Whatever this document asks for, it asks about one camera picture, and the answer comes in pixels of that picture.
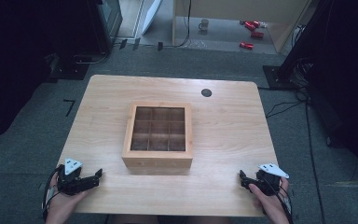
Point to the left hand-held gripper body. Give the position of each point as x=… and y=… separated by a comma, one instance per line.
x=71, y=183

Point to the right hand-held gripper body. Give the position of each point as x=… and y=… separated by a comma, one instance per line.
x=268, y=183

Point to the wooden compartment box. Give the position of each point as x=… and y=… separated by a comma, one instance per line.
x=157, y=160

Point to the person's right hand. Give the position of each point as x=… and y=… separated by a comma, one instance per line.
x=272, y=207

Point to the person's left hand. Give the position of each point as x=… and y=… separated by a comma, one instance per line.
x=60, y=207

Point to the black round table grommet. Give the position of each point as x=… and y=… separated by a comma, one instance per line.
x=206, y=92

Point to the black flat stand base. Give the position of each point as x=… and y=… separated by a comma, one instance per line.
x=70, y=70

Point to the red can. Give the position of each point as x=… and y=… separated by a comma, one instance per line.
x=246, y=45
x=250, y=25
x=257, y=34

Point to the black cabinet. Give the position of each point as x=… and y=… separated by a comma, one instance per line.
x=105, y=25

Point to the grey mug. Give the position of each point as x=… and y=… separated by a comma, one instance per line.
x=203, y=25

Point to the white board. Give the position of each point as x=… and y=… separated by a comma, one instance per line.
x=151, y=15

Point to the black stand base plate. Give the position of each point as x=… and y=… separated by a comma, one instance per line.
x=276, y=79

